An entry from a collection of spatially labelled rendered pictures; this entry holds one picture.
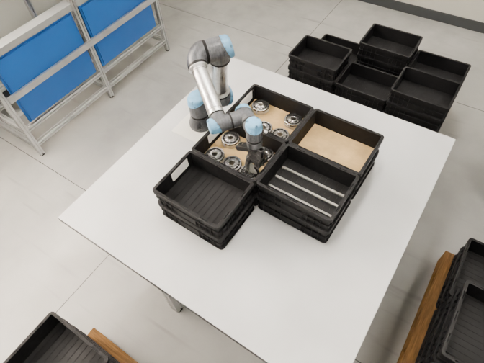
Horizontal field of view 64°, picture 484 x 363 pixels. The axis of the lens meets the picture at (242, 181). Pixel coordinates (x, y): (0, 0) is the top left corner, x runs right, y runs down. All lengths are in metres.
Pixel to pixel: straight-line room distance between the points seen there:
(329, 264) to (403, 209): 0.51
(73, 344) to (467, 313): 1.90
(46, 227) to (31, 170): 0.63
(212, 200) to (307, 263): 0.55
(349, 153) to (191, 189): 0.85
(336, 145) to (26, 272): 2.22
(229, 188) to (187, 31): 2.89
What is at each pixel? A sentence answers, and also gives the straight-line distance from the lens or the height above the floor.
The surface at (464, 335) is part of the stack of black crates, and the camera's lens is 2.19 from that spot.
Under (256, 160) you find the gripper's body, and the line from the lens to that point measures 1.84.
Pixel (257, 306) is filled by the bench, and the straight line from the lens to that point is 1.81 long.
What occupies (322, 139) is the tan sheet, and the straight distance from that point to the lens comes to 2.16.
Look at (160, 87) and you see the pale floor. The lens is 3.90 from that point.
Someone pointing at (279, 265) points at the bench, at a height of 0.70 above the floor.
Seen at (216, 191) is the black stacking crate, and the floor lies 0.83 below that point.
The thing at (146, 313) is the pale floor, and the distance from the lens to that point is 2.64.
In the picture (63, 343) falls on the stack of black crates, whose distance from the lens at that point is 2.21.
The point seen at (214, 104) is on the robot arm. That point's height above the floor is 1.21.
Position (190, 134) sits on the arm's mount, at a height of 0.70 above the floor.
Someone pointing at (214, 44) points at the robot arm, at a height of 1.33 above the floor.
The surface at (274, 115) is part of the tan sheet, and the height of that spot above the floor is 0.83.
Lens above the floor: 2.42
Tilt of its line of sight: 54 degrees down
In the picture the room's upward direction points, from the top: 5 degrees counter-clockwise
